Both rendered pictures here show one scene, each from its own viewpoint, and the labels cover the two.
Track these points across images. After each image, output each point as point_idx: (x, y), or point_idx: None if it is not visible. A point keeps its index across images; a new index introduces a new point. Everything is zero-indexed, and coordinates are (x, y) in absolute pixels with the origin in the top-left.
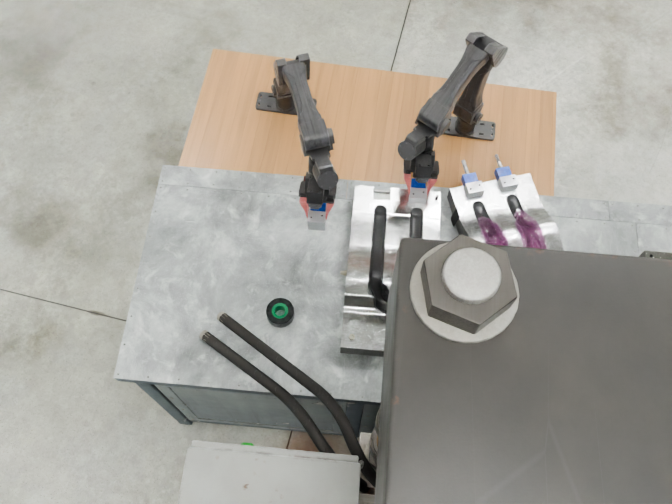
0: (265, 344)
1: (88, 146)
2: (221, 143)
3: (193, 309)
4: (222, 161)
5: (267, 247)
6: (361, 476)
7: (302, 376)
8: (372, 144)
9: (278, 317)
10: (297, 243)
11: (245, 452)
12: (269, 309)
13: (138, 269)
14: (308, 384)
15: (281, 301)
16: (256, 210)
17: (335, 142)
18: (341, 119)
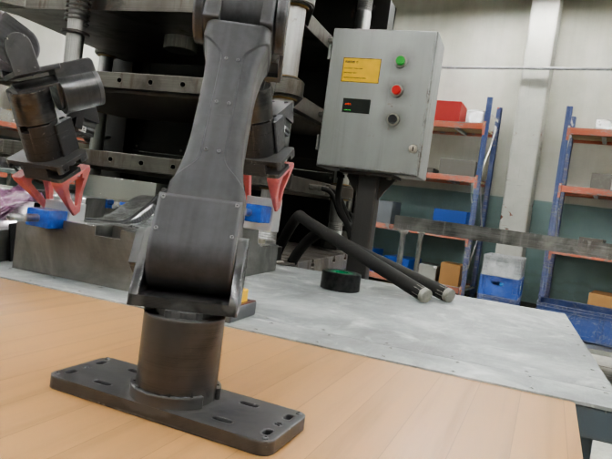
0: (367, 256)
1: None
2: (444, 401)
3: (469, 311)
4: (437, 380)
5: (343, 309)
6: (290, 262)
7: (331, 230)
8: (10, 311)
9: (345, 271)
10: (289, 300)
11: (402, 30)
12: (356, 274)
13: (583, 342)
14: (327, 227)
15: (337, 272)
16: (355, 327)
17: (98, 331)
18: (24, 346)
